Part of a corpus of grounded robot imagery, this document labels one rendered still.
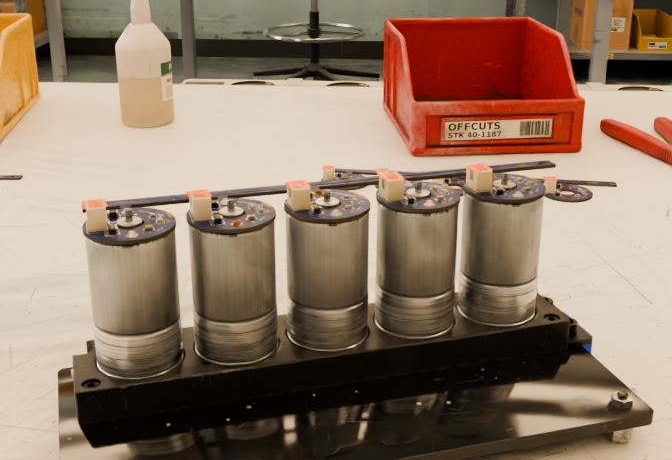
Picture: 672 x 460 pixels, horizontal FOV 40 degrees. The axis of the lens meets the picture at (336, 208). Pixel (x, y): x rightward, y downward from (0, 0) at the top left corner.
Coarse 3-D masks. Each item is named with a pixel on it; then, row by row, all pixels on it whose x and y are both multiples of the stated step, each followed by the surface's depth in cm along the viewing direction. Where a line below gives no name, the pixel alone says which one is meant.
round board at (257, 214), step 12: (216, 204) 26; (240, 204) 27; (252, 204) 26; (264, 204) 27; (216, 216) 25; (252, 216) 25; (264, 216) 26; (204, 228) 25; (216, 228) 25; (228, 228) 25; (240, 228) 25; (252, 228) 25
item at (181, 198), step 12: (492, 168) 30; (504, 168) 30; (516, 168) 30; (528, 168) 30; (540, 168) 30; (336, 180) 29; (348, 180) 29; (360, 180) 29; (372, 180) 29; (408, 180) 29; (420, 180) 29; (216, 192) 28; (228, 192) 28; (240, 192) 28; (252, 192) 28; (264, 192) 28; (276, 192) 28; (108, 204) 27; (120, 204) 27; (132, 204) 27; (144, 204) 27; (156, 204) 27; (168, 204) 27
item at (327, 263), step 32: (320, 192) 27; (288, 224) 26; (320, 224) 26; (352, 224) 26; (288, 256) 27; (320, 256) 26; (352, 256) 26; (288, 288) 27; (320, 288) 26; (352, 288) 26; (288, 320) 28; (320, 320) 27; (352, 320) 27
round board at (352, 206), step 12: (312, 192) 27; (336, 192) 28; (348, 192) 28; (288, 204) 27; (312, 204) 27; (348, 204) 27; (360, 204) 27; (300, 216) 26; (312, 216) 26; (324, 216) 26; (336, 216) 26; (348, 216) 26; (360, 216) 26
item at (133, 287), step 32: (128, 224) 25; (96, 256) 24; (128, 256) 24; (160, 256) 25; (96, 288) 25; (128, 288) 24; (160, 288) 25; (96, 320) 25; (128, 320) 25; (160, 320) 25; (96, 352) 26; (128, 352) 25; (160, 352) 25
